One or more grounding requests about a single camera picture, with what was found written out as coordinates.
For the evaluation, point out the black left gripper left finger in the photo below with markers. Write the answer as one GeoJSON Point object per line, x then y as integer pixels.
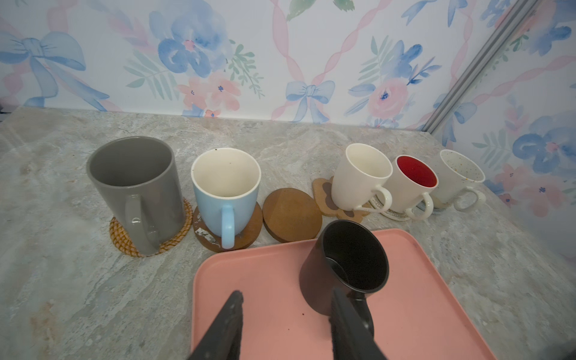
{"type": "Point", "coordinates": [223, 339]}

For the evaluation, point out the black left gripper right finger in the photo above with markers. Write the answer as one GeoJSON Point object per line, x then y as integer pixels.
{"type": "Point", "coordinates": [350, 339]}

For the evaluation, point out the black ceramic mug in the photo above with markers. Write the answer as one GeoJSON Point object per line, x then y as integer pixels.
{"type": "Point", "coordinates": [349, 257]}

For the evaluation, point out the brown wooden coaster white streak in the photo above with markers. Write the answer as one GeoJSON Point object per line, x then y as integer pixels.
{"type": "Point", "coordinates": [243, 240]}

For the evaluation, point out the multicolour stitched round coaster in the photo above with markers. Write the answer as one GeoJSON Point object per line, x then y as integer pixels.
{"type": "Point", "coordinates": [394, 215]}

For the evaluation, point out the plain brown wooden coaster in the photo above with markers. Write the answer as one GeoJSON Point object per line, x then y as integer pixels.
{"type": "Point", "coordinates": [291, 215]}

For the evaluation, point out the woven rattan round coaster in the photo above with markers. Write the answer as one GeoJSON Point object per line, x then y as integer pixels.
{"type": "Point", "coordinates": [122, 241]}

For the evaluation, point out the cork paw print coaster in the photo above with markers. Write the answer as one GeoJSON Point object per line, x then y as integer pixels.
{"type": "Point", "coordinates": [322, 193]}

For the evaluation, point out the cream mug blue handle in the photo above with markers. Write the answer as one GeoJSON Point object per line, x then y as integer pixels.
{"type": "Point", "coordinates": [226, 182]}

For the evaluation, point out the white mug red interior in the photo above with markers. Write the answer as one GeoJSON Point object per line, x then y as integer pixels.
{"type": "Point", "coordinates": [410, 185]}

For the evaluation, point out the cream ceramic mug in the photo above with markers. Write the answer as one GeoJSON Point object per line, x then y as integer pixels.
{"type": "Point", "coordinates": [361, 173]}

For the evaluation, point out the grey ceramic mug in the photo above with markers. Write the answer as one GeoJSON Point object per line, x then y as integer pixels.
{"type": "Point", "coordinates": [138, 179]}

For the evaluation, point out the white speckled mug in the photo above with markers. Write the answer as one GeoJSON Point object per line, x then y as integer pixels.
{"type": "Point", "coordinates": [457, 175]}

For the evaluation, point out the pink rectangular tray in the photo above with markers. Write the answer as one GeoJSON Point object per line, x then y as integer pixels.
{"type": "Point", "coordinates": [415, 315]}

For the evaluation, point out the aluminium right corner post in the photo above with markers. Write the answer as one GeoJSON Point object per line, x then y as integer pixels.
{"type": "Point", "coordinates": [505, 26]}

